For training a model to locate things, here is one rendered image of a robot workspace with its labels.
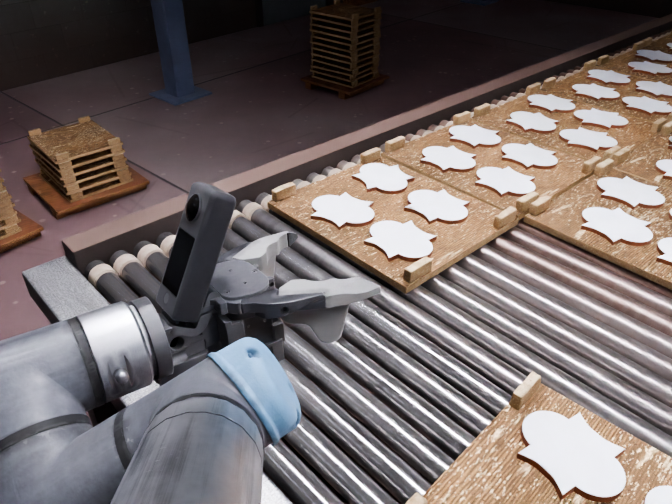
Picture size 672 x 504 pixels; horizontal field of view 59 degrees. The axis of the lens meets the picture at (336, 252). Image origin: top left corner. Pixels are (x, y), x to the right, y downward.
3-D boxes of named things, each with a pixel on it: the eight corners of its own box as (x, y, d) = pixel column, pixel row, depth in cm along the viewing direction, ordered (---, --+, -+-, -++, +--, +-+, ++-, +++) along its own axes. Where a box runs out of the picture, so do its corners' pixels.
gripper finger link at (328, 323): (381, 330, 56) (284, 332, 56) (380, 275, 53) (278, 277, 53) (382, 349, 53) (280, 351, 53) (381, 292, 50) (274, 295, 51)
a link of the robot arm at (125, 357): (69, 301, 49) (93, 346, 43) (123, 284, 51) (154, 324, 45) (90, 373, 52) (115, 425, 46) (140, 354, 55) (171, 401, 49)
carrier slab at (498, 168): (517, 221, 125) (520, 204, 122) (380, 158, 150) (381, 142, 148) (600, 172, 144) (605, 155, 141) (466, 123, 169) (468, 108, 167)
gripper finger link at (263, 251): (276, 270, 68) (237, 311, 60) (271, 222, 65) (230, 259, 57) (300, 273, 67) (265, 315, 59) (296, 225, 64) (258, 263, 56)
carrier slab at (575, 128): (604, 170, 144) (609, 154, 142) (468, 122, 169) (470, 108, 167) (665, 132, 164) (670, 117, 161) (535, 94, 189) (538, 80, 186)
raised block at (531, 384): (518, 412, 81) (522, 399, 79) (506, 404, 82) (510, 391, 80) (540, 388, 84) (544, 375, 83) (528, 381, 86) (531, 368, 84)
